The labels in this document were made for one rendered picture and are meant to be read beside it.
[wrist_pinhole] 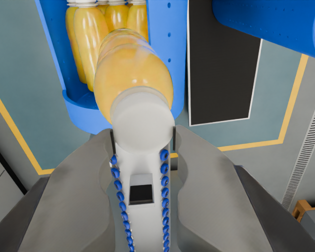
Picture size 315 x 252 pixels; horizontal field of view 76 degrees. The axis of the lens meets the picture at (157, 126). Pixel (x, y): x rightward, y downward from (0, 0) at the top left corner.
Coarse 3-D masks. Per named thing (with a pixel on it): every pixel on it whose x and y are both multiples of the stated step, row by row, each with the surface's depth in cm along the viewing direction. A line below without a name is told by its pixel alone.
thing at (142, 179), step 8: (136, 176) 88; (144, 176) 88; (136, 184) 84; (144, 184) 82; (152, 184) 84; (136, 192) 79; (144, 192) 79; (152, 192) 81; (128, 200) 78; (136, 200) 76; (144, 200) 76; (152, 200) 77
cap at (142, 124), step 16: (128, 96) 12; (144, 96) 12; (128, 112) 11; (144, 112) 12; (160, 112) 12; (112, 128) 12; (128, 128) 12; (144, 128) 12; (160, 128) 12; (128, 144) 13; (144, 144) 13; (160, 144) 13
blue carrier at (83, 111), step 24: (48, 0) 41; (96, 0) 50; (168, 0) 31; (48, 24) 40; (168, 24) 33; (168, 48) 35; (72, 72) 50; (72, 96) 50; (72, 120) 44; (96, 120) 39
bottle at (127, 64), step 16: (112, 32) 24; (128, 32) 23; (112, 48) 17; (128, 48) 16; (144, 48) 17; (96, 64) 20; (112, 64) 15; (128, 64) 14; (144, 64) 14; (160, 64) 16; (96, 80) 16; (112, 80) 14; (128, 80) 14; (144, 80) 14; (160, 80) 14; (96, 96) 15; (112, 96) 14; (160, 96) 14; (112, 112) 14
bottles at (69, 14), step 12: (72, 0) 42; (108, 0) 42; (120, 0) 41; (72, 12) 42; (108, 12) 42; (120, 12) 41; (72, 24) 43; (108, 24) 42; (120, 24) 42; (72, 36) 44; (72, 48) 46
